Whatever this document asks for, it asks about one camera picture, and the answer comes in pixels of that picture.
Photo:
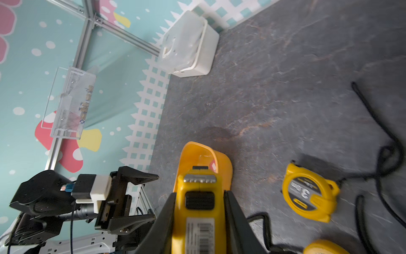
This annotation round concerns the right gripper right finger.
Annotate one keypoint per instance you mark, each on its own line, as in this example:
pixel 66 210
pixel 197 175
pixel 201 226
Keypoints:
pixel 240 238

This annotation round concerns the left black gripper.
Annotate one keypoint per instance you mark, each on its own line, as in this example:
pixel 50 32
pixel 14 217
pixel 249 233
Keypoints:
pixel 114 216

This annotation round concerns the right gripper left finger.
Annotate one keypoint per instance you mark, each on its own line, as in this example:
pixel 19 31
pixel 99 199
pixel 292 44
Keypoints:
pixel 159 238

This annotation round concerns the yellow storage tray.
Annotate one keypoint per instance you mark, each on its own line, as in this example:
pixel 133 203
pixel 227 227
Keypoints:
pixel 196 154

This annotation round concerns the yellow tape measure with strap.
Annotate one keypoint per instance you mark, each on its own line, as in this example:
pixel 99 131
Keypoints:
pixel 317 247

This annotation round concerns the pink round tape measure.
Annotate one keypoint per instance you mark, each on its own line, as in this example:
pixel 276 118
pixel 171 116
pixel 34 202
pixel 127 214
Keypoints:
pixel 213 166

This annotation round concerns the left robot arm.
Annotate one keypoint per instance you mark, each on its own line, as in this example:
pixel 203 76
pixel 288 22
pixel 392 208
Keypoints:
pixel 48 200

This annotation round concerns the white plastic toolbox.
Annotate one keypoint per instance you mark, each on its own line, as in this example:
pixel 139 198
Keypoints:
pixel 188 48

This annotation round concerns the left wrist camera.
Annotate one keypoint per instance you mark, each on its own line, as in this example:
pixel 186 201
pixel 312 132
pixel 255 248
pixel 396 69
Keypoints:
pixel 89 189

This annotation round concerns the white wire wall basket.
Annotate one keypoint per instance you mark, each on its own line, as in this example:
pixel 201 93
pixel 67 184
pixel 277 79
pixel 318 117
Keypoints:
pixel 74 100

